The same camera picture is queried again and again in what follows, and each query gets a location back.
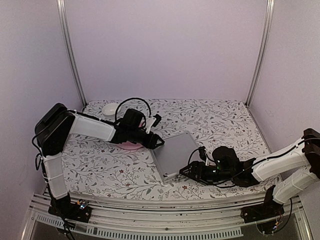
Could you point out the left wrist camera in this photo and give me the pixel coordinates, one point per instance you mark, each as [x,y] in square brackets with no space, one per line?
[152,121]

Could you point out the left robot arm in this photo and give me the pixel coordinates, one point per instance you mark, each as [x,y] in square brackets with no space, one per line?
[60,127]

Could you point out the right aluminium frame post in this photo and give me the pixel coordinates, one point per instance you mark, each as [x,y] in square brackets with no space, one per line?
[268,18]

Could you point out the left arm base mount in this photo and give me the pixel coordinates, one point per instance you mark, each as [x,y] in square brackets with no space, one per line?
[65,209]

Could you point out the left aluminium frame post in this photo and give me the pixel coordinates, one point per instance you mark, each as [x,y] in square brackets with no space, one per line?
[61,8]

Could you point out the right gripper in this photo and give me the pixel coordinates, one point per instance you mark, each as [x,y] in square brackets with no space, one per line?
[196,164]

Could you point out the front aluminium rail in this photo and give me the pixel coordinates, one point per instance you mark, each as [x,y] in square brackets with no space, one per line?
[205,219]

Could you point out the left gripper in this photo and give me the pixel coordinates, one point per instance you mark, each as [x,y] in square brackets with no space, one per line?
[151,143]

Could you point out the aluminium frame post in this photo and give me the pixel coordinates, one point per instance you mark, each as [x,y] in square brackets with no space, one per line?
[268,18]
[61,8]

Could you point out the aluminium poker case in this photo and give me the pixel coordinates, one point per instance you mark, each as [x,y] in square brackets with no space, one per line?
[173,155]

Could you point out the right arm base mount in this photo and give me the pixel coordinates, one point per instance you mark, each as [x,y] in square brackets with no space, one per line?
[261,212]

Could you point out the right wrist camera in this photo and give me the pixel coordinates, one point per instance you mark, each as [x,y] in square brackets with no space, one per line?
[204,156]

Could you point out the pink plate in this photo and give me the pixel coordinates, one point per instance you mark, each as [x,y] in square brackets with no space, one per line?
[130,146]

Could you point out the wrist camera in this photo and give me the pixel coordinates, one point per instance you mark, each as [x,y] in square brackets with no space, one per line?
[152,121]
[204,156]

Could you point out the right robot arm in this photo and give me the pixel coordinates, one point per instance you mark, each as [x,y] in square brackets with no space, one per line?
[224,166]

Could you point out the white bowl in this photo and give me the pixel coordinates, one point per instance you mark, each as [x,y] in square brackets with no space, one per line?
[110,109]

